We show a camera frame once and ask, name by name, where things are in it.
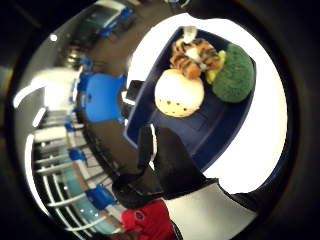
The dark blue plastic tray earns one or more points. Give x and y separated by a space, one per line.
213 123

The cream round dotted soft toy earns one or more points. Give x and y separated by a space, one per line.
178 95

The small black box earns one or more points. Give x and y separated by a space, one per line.
134 90

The large blue chair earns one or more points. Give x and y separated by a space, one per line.
101 96

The green broccoli soft toy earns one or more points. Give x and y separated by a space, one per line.
235 75

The striped tiger soft toy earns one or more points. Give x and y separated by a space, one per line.
195 56

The white metal railing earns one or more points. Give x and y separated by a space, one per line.
56 186

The dark table with white edge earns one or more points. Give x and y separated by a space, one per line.
100 16

